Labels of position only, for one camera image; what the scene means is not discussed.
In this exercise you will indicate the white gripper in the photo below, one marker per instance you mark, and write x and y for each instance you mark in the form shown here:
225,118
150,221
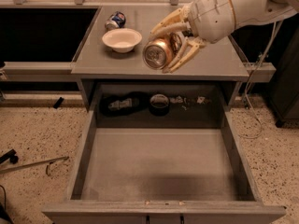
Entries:
210,19

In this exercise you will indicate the crushed orange soda can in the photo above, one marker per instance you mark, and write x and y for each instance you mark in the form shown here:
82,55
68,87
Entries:
161,51

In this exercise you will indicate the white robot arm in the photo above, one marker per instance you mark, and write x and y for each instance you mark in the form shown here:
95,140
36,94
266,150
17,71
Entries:
260,12

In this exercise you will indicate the crushed blue soda can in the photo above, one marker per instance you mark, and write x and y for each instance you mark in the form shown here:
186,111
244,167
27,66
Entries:
116,21

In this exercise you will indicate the grey cabinet with counter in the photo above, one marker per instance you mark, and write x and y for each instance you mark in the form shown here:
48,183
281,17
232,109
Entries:
215,72

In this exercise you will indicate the open grey top drawer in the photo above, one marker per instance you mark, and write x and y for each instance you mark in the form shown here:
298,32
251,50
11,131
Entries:
161,176

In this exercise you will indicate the white bowl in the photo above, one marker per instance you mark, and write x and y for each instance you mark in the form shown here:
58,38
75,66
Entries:
122,40

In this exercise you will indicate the crumpled paper scraps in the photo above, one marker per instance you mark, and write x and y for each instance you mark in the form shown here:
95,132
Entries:
187,102

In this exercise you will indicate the metal rod on floor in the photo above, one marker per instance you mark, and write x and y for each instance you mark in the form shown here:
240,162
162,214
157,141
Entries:
29,165

